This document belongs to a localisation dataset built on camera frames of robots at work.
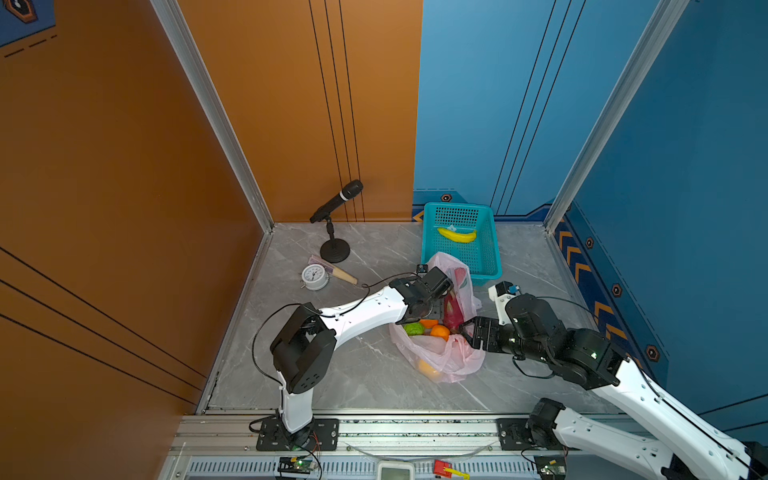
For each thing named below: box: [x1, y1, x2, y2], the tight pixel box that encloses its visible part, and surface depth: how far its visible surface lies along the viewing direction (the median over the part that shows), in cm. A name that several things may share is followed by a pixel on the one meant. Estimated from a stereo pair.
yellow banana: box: [437, 228, 477, 243], surface depth 116 cm
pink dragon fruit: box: [444, 267, 467, 333], surface depth 88 cm
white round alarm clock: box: [300, 263, 330, 291], surface depth 102 cm
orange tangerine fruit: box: [430, 324, 450, 341], surface depth 86 cm
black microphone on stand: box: [309, 180, 364, 263], surface depth 104 cm
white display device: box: [377, 461, 415, 480], surface depth 68 cm
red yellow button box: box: [433, 460, 471, 480], surface depth 70 cm
